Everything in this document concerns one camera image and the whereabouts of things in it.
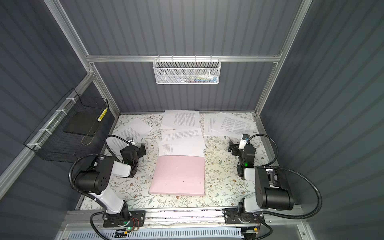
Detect printed sheet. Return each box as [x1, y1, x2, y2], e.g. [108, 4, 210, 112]
[159, 127, 206, 158]
[212, 112, 257, 139]
[203, 114, 222, 137]
[161, 111, 200, 130]
[107, 118, 153, 155]

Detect pink paper folder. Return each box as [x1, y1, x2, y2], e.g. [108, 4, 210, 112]
[149, 156, 205, 197]

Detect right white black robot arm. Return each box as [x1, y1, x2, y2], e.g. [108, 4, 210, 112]
[228, 140, 294, 223]

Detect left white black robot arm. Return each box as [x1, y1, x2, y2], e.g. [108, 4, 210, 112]
[69, 144, 147, 227]

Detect yellow marker pen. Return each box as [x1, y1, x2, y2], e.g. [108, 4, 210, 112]
[97, 107, 108, 122]

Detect black flat pad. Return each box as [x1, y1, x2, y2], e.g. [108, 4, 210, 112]
[64, 112, 101, 137]

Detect markers in white basket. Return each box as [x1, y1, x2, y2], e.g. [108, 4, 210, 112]
[174, 74, 219, 83]

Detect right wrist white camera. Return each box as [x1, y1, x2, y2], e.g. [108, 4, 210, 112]
[238, 134, 250, 150]

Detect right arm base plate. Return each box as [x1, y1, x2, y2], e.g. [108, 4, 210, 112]
[222, 208, 265, 225]

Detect black wire basket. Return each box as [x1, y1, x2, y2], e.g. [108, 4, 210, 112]
[24, 89, 109, 163]

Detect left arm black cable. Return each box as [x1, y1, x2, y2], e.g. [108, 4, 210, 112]
[68, 134, 133, 240]

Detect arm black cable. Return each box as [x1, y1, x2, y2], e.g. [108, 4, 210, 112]
[247, 133, 323, 240]
[68, 134, 133, 240]

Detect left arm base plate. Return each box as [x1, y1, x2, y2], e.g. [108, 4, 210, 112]
[103, 211, 146, 228]

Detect aluminium front rail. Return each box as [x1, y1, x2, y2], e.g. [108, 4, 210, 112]
[59, 205, 308, 232]

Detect white wire mesh basket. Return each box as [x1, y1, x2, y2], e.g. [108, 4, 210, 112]
[153, 59, 222, 85]

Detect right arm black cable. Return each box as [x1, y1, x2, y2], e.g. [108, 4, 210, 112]
[247, 133, 323, 240]

